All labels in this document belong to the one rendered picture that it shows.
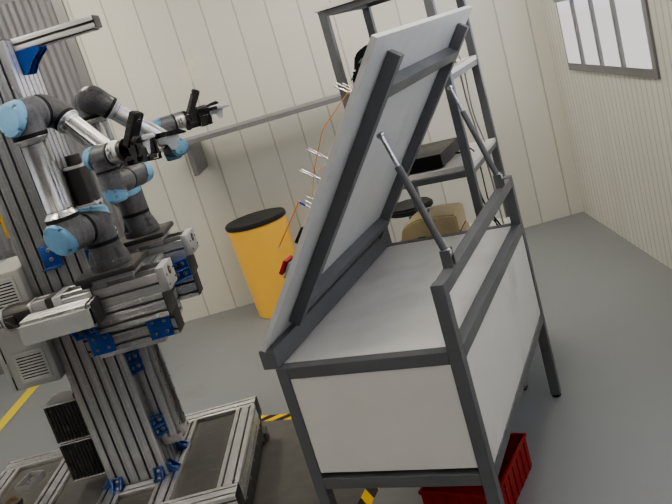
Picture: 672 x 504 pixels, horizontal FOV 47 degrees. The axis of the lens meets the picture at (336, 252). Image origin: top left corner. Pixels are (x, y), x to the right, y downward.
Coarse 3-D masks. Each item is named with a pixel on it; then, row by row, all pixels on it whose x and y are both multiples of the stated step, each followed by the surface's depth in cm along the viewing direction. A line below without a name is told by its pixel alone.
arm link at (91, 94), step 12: (84, 96) 315; (96, 96) 314; (108, 96) 316; (84, 108) 318; (96, 108) 315; (108, 108) 315; (120, 108) 318; (120, 120) 320; (144, 120) 323; (144, 132) 324; (156, 132) 325; (180, 144) 328
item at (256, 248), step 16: (272, 208) 560; (240, 224) 536; (256, 224) 525; (272, 224) 530; (240, 240) 532; (256, 240) 528; (272, 240) 531; (288, 240) 542; (240, 256) 539; (256, 256) 532; (272, 256) 533; (256, 272) 537; (272, 272) 536; (256, 288) 543; (272, 288) 539; (256, 304) 553; (272, 304) 543
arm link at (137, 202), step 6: (138, 186) 324; (132, 192) 321; (138, 192) 323; (132, 198) 322; (138, 198) 323; (144, 198) 327; (120, 204) 323; (126, 204) 322; (132, 204) 322; (138, 204) 323; (144, 204) 326; (120, 210) 325; (126, 210) 323; (132, 210) 323; (138, 210) 323
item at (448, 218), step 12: (444, 204) 362; (456, 204) 358; (420, 216) 353; (432, 216) 346; (444, 216) 344; (456, 216) 344; (408, 228) 351; (420, 228) 349; (444, 228) 345; (456, 228) 344; (468, 228) 360
